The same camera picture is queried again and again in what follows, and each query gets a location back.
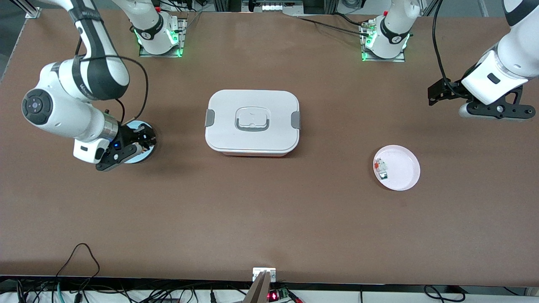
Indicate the aluminium profile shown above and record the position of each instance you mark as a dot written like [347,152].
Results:
[33,10]

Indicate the grey metal beam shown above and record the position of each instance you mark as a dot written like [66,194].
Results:
[259,290]

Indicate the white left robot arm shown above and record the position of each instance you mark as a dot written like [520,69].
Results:
[513,54]

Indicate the light blue round plate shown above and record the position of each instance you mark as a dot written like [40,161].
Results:
[141,159]

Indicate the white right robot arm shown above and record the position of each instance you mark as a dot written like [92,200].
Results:
[67,113]

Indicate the small items on pink plate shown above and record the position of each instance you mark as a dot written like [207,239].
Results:
[382,169]

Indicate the circuit board with red light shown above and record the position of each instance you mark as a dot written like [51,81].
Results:
[278,295]

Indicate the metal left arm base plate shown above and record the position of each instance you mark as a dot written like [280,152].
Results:
[383,59]

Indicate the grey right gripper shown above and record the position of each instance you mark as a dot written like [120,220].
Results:
[127,135]

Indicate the white lunch box with lid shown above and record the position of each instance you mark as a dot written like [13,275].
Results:
[252,134]

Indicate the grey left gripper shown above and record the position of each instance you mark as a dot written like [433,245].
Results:
[449,91]

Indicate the pale pink round plate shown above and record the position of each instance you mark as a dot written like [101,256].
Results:
[402,168]

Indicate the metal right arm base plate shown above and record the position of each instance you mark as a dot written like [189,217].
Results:
[184,38]

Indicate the small metal bracket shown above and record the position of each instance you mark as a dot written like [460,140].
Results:
[257,273]

